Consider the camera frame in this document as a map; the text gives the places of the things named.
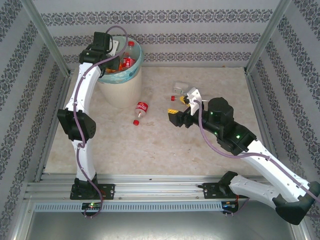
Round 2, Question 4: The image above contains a clear bottle red Coke label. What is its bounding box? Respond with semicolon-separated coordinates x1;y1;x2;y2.
132;101;150;126
121;41;137;70

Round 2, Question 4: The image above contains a white blue label bottle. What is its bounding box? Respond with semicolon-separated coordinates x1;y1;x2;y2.
173;81;192;95

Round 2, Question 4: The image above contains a light blue bin liner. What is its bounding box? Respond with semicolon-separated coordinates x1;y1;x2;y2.
96;35;144;85

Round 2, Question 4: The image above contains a cream plastic waste bin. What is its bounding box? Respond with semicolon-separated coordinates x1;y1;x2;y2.
96;67;143;109

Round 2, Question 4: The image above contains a small circuit board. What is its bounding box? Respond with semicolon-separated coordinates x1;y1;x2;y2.
81;201;104;210
221;200;240;210

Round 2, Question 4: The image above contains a grey metal base sheet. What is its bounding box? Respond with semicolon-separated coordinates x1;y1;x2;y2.
24;211;301;240

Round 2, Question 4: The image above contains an aluminium table side rail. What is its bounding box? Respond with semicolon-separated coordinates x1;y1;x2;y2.
33;71;75;183
244;66;312;240

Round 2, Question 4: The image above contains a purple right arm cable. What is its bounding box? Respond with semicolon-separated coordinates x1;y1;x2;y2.
191;99;320;218

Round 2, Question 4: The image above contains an aluminium frame post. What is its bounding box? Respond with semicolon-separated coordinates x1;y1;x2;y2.
244;0;293;74
21;0;72;77

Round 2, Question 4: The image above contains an aluminium mounting rail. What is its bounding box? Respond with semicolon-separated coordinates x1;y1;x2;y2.
23;172;278;202

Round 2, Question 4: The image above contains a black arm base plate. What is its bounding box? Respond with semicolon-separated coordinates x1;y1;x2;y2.
202;182;242;200
69;183;116;201

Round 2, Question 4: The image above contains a grey slotted cable duct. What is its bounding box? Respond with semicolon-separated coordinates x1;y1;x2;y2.
33;201;224;213

